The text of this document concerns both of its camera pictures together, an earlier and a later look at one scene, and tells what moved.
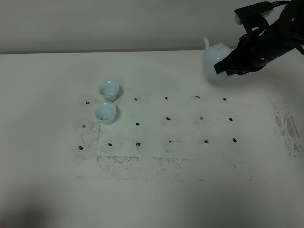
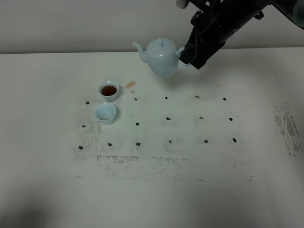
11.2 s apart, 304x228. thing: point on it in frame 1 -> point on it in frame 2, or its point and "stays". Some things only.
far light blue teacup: (109, 90) stays
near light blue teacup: (105, 112) stays
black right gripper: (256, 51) -> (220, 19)
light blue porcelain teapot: (213, 54) -> (162, 57)
